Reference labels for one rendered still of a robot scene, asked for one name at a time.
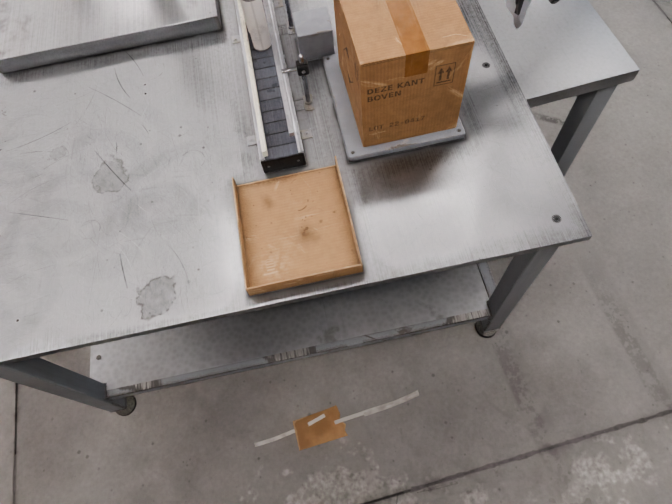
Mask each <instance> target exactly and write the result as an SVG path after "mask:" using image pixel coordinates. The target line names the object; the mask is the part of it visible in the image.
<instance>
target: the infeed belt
mask: <svg viewBox="0 0 672 504"><path fill-rule="evenodd" d="M247 33H248V39H249V45H250V51H251V57H252V63H253V69H254V75H255V80H256V86H257V92H258V98H259V104H260V110H261V116H262V122H263V128H264V134H265V140H266V146H267V151H268V156H266V157H265V161H271V160H276V159H280V158H285V157H290V156H295V155H299V153H298V148H297V143H296V138H295V136H291V137H290V135H289V131H288V125H287V120H286V115H285V110H284V105H283V100H282V95H281V90H280V85H279V80H278V75H277V70H276V65H275V60H274V54H273V49H272V46H271V48H270V49H269V50H267V51H264V52H259V51H257V50H255V49H254V46H253V42H252V39H251V35H250V34H249V32H248V29H247Z"/></svg>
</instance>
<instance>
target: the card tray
mask: <svg viewBox="0 0 672 504"><path fill-rule="evenodd" d="M335 164H336V165H333V166H328V167H323V168H318V169H313V170H309V171H304V172H299V173H294V174H289V175H284V176H280V177H275V178H270V179H265V180H260V181H256V182H251V183H246V184H241V185H236V183H235V180H234V178H233V177H232V185H233V193H234V201H235V209H236V217H237V225H238V233H239V241H240V249H241V257H242V265H243V273H244V281H245V289H246V291H247V292H248V294H249V296H252V295H257V294H262V293H266V292H271V291H276V290H280V289H285V288H290V287H295V286H299V285H304V284H309V283H313V282H318V281H323V280H328V279H332V278H337V277H342V276H346V275H351V274H356V273H361V272H363V264H362V260H361V256H360V252H359V247H358V243H357V239H356V235H355V231H354V227H353V223H352V219H351V215H350V211H349V207H348V202H347V198H346V194H345V190H344V186H343V182H342V178H341V174H340V170H339V166H338V162H337V158H336V156H335Z"/></svg>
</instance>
